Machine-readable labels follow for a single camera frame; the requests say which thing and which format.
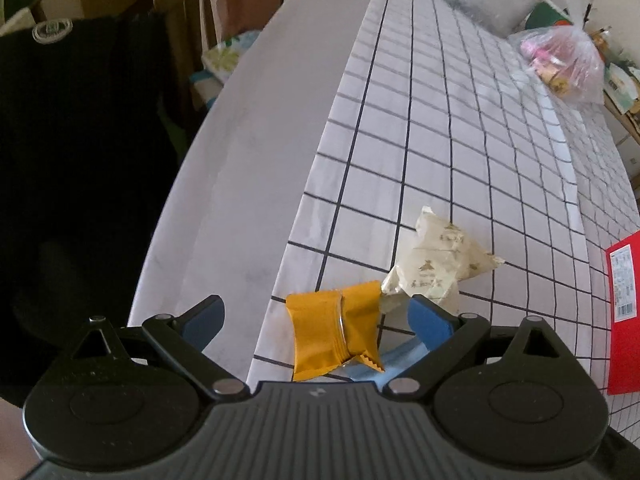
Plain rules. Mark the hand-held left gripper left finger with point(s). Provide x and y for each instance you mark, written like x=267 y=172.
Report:
x=205 y=322

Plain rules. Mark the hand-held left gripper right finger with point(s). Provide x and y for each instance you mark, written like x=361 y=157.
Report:
x=430 y=322

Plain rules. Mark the white blue snack packet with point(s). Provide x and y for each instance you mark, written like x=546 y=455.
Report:
x=395 y=366

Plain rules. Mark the cream snack packet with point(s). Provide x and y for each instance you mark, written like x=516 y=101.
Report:
x=440 y=260

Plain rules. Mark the yellow snack packet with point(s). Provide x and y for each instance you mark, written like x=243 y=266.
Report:
x=320 y=335

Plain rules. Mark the red box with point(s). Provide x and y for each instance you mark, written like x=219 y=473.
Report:
x=625 y=320

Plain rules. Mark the checked tablecloth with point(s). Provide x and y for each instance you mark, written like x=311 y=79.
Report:
x=450 y=160

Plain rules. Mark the floral cushion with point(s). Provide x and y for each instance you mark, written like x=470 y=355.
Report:
x=225 y=60

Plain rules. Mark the plastic bag with pink contents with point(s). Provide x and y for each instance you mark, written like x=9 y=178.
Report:
x=562 y=62

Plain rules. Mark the wooden chair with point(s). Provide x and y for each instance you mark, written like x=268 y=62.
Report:
x=185 y=25

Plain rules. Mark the white green carton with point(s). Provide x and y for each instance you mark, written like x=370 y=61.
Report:
x=622 y=87

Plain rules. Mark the green box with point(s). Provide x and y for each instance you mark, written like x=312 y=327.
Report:
x=547 y=15

